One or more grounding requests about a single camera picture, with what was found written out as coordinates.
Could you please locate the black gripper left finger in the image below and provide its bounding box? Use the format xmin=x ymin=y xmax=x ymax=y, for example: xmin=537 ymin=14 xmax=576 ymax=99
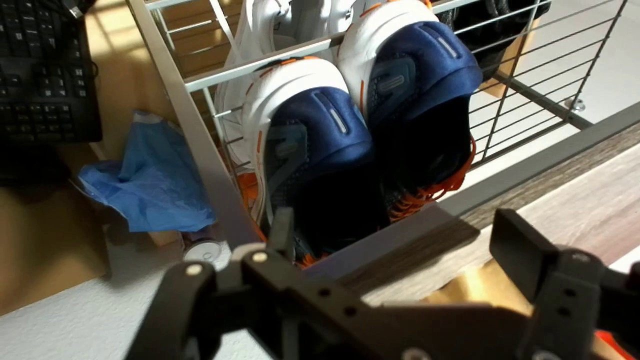
xmin=125 ymin=205 xmax=375 ymax=360

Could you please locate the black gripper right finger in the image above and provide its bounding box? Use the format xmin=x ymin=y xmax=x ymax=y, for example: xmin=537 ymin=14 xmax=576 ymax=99
xmin=489 ymin=208 xmax=640 ymax=360

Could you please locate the grey metal shoe rack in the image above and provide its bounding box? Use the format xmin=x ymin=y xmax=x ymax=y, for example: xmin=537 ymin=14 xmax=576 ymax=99
xmin=125 ymin=0 xmax=640 ymax=308

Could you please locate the blue cloth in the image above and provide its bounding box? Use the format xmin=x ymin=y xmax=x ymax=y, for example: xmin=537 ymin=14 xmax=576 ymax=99
xmin=73 ymin=112 xmax=217 ymax=235

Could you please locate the brown box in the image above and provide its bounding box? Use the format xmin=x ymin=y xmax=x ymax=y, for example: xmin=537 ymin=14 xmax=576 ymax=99
xmin=0 ymin=177 xmax=112 ymax=315

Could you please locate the blue running shoe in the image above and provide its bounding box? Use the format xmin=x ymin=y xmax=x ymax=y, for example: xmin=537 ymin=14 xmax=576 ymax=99
xmin=239 ymin=55 xmax=375 ymax=266
xmin=333 ymin=0 xmax=486 ymax=221

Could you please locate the black computer keyboard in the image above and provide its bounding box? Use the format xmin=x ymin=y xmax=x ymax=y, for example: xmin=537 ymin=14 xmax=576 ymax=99
xmin=0 ymin=0 xmax=106 ymax=146

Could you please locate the black sneaker white sole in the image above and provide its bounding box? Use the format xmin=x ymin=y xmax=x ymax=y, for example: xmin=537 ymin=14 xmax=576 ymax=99
xmin=457 ymin=0 xmax=555 ymax=67

